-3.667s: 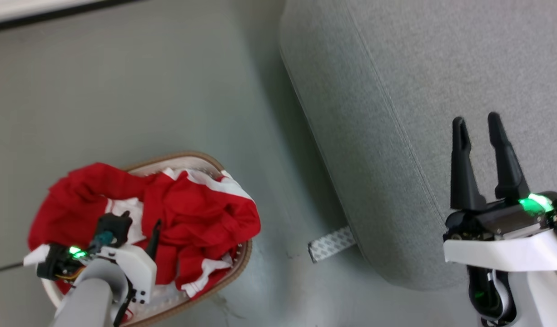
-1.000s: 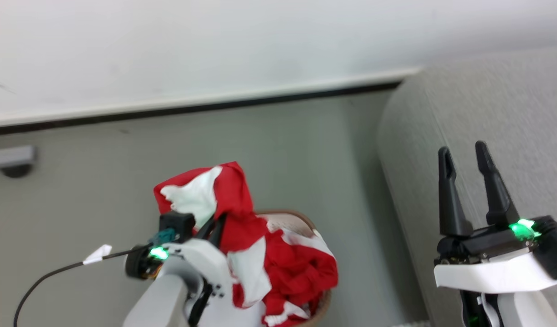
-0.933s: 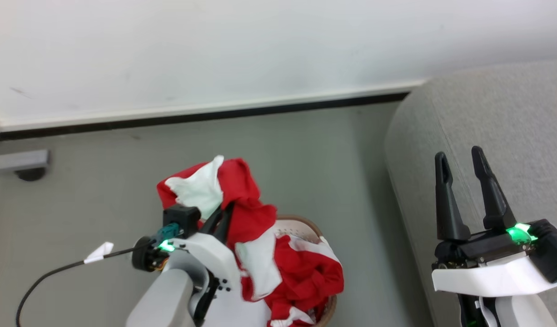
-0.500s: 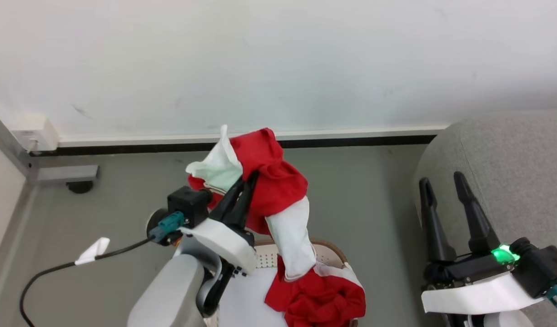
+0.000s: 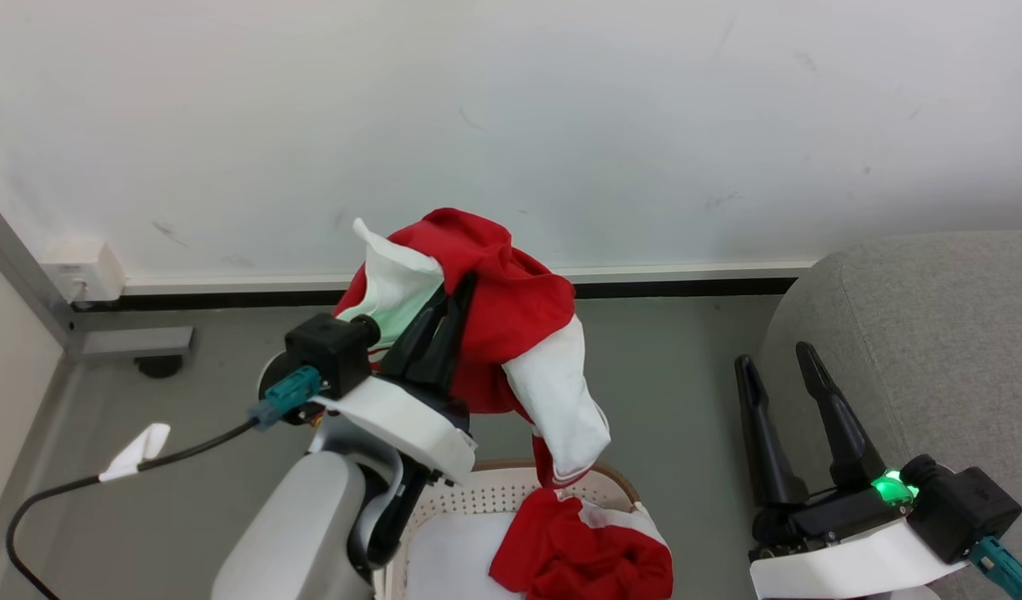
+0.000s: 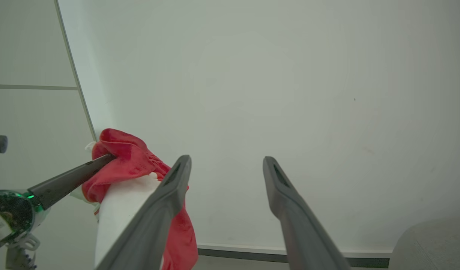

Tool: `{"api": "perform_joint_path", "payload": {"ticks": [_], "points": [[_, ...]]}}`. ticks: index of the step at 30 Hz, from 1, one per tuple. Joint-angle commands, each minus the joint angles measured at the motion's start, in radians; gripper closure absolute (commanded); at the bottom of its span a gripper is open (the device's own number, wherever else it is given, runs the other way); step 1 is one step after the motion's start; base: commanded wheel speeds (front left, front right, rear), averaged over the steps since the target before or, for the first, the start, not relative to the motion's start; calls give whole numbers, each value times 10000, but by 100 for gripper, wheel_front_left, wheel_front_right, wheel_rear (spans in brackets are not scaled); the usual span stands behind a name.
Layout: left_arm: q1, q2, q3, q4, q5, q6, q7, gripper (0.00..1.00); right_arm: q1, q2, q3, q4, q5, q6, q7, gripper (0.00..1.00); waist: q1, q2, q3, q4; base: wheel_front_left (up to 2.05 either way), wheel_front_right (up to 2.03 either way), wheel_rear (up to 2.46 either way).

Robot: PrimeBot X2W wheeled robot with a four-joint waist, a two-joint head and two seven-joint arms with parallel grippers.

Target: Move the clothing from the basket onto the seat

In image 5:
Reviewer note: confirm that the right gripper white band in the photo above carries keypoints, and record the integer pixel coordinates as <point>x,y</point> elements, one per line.
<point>844,567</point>

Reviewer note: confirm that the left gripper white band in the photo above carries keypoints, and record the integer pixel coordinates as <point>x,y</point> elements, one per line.
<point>411,425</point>

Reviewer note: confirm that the red and white garment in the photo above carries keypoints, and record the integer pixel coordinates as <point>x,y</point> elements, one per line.
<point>519,300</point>

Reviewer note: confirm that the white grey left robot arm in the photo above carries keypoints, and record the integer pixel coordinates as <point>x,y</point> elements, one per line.
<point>298,533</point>

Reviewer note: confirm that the white perforated laundry basket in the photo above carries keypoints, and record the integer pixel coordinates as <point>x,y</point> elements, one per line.
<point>486,492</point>

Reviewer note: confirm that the white cloth in basket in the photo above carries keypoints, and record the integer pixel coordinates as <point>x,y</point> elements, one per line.
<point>453,558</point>

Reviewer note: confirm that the grey fabric sofa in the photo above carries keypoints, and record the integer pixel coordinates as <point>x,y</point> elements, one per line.
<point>936,333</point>

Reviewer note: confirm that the white skirting strip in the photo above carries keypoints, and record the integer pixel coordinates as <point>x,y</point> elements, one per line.
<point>644,273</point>

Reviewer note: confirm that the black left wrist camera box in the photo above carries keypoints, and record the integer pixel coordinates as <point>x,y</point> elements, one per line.
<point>332,350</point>

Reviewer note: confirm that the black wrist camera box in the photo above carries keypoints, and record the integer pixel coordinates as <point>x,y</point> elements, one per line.
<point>332,350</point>
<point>965,504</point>

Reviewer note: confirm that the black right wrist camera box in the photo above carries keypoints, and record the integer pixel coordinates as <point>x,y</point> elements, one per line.
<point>965,504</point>

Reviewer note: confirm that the black round frame foot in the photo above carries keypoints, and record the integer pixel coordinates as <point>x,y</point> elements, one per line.
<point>159,365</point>

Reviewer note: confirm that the white wall socket box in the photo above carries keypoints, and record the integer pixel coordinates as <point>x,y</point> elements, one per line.
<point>82,271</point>

